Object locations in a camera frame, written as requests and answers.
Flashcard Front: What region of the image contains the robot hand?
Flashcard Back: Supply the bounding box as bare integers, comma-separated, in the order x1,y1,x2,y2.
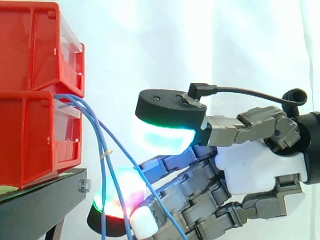
86,88,307,240

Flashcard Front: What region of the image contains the black stand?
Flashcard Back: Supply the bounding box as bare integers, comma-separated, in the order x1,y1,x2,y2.
0,168,91,240

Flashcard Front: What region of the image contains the red bin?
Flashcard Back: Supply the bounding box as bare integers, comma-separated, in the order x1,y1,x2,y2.
0,83,83,190
0,2,86,98

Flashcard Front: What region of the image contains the thin black cable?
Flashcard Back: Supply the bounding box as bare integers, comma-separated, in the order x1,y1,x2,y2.
187,82,291,104

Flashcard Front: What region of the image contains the black coiled cable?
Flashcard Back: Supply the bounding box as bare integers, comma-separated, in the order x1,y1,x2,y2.
281,87,308,118

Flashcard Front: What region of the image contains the blue cable bundle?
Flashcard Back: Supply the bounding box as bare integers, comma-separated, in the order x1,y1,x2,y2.
53,93,190,240

